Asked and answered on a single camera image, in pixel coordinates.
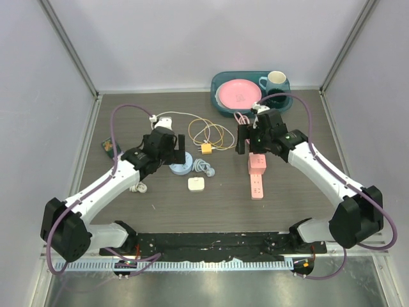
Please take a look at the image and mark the pink cord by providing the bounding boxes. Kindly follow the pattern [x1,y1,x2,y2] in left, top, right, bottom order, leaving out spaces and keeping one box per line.
[233,111,252,129]

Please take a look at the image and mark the round blue power strip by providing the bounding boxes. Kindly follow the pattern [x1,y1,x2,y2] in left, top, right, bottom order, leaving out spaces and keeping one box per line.
[169,152,193,176]

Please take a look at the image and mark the pink cube socket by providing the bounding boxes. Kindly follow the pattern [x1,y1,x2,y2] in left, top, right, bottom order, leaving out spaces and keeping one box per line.
[248,153,266,175]

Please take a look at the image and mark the pink power strip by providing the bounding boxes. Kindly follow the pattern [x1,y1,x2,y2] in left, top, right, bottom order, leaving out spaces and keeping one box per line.
[250,174,264,200]

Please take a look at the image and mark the dark green cube socket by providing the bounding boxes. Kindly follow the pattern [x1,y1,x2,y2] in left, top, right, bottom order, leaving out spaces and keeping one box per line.
[101,138,123,159]

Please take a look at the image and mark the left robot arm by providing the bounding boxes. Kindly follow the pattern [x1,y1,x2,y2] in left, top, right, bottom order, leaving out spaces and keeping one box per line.
[40,127,185,263]

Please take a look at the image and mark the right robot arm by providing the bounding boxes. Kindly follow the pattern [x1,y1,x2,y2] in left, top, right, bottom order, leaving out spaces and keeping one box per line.
[236,109,384,253]

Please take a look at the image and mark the yellow charger plug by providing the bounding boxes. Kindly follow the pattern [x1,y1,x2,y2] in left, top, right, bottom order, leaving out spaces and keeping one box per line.
[198,143,213,155]

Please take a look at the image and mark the white square charger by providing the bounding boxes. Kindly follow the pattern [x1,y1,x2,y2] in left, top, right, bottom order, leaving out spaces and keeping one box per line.
[187,177,205,192]

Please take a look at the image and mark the dark green mug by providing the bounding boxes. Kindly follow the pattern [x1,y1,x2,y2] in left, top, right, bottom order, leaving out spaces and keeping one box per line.
[265,88,286,109]

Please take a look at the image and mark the pink plate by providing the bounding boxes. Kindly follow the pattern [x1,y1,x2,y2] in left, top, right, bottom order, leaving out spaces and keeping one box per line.
[216,79,261,109]

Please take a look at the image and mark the light blue mug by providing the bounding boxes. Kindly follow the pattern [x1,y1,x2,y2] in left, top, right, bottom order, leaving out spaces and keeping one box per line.
[258,70,288,93]

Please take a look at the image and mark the teal plastic bin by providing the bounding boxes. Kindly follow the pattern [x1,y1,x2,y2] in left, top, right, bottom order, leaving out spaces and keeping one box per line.
[210,70,293,118]

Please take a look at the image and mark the blue coiled cord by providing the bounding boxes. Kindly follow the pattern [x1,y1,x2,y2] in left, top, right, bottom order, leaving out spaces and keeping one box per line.
[191,158,216,178]

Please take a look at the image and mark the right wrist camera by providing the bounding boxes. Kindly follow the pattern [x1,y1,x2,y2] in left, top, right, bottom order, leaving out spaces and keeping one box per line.
[251,102,270,129]

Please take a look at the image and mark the yellow cable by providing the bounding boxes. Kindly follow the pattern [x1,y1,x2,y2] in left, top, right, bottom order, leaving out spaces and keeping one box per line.
[187,118,239,151]

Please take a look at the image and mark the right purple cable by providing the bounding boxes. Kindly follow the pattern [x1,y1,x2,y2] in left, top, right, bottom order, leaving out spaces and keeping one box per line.
[257,94,399,281]

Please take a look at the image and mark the purple cable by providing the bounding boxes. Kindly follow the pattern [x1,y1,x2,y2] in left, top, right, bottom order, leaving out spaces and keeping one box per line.
[46,104,160,278]
[257,94,399,281]

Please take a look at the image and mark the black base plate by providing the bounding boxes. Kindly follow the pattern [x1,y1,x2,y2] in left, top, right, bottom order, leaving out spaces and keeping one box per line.
[98,230,327,262]

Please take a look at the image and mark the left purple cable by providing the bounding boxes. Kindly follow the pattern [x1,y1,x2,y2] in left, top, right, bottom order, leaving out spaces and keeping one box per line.
[46,104,160,278]

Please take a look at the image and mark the slotted cable duct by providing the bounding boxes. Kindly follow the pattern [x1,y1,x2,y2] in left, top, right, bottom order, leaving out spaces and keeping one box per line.
[66,258,293,272]

